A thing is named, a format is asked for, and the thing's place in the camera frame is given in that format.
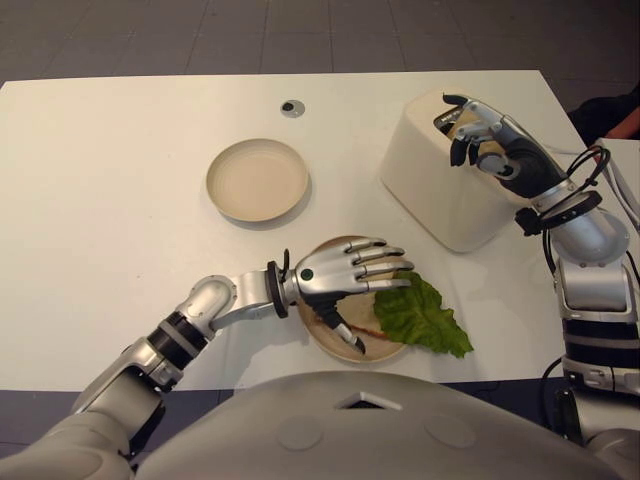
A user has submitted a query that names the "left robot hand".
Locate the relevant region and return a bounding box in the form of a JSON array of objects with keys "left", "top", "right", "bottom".
[{"left": 286, "top": 237, "right": 416, "bottom": 356}]

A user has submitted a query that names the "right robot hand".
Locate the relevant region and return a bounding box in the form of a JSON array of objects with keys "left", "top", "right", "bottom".
[{"left": 442, "top": 91, "right": 577, "bottom": 202}]

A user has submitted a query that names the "bread slice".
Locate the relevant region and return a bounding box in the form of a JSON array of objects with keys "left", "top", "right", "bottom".
[
  {"left": 310, "top": 257, "right": 417, "bottom": 342},
  {"left": 447, "top": 105, "right": 506, "bottom": 157}
]

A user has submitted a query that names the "beige plate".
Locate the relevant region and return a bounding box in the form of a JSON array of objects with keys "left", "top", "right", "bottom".
[
  {"left": 294, "top": 234, "right": 417, "bottom": 366},
  {"left": 204, "top": 138, "right": 311, "bottom": 224}
]

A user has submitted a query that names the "person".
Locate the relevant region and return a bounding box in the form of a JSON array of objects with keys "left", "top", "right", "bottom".
[{"left": 568, "top": 91, "right": 640, "bottom": 147}]

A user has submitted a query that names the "cream toaster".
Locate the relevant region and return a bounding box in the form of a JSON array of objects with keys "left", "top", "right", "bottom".
[{"left": 378, "top": 88, "right": 557, "bottom": 254}]

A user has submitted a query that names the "green lettuce leaf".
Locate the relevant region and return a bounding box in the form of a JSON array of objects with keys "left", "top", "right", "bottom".
[{"left": 373, "top": 270, "right": 475, "bottom": 360}]

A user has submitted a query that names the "robot body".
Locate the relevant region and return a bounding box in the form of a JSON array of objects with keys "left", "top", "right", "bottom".
[{"left": 133, "top": 369, "right": 619, "bottom": 480}]

